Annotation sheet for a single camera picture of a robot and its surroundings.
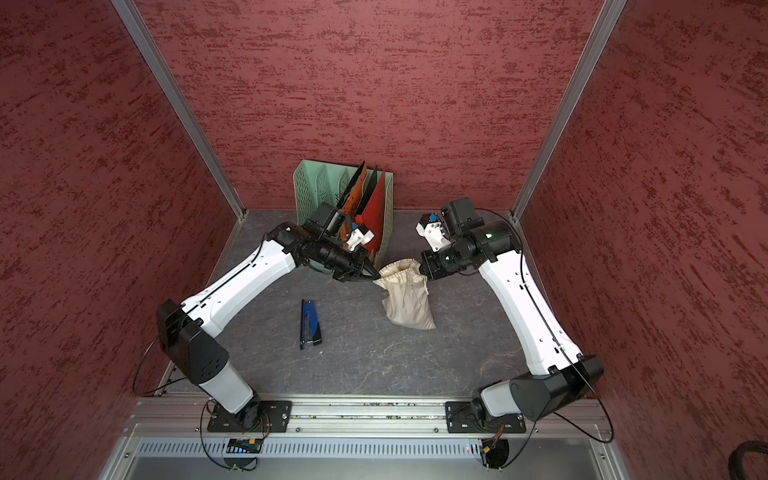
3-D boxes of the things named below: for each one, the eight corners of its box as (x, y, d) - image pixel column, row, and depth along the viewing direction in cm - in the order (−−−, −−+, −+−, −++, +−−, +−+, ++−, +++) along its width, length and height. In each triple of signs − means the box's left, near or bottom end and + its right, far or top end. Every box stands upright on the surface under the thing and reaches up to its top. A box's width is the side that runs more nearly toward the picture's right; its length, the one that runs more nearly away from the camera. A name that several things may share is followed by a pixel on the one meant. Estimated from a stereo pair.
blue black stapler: (302, 349, 87) (300, 345, 85) (302, 304, 96) (300, 300, 94) (321, 345, 88) (319, 341, 85) (319, 301, 97) (317, 297, 95)
